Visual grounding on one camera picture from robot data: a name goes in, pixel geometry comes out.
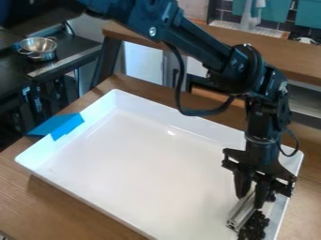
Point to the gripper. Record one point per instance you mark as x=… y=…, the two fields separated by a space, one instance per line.
x=260 y=157

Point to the silver bar tool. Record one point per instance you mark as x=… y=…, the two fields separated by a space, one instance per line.
x=241 y=212

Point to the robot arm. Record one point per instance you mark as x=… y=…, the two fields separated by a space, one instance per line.
x=196 y=40

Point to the pile of black bits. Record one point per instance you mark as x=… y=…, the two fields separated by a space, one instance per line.
x=253 y=226

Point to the white tray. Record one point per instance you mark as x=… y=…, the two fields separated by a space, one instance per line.
x=146 y=162

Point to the blue tape piece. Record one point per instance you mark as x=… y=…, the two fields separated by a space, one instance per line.
x=56 y=124

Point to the black table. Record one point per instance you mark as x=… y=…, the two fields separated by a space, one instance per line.
x=33 y=65

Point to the silver pot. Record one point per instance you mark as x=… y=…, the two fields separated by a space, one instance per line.
x=38 y=47

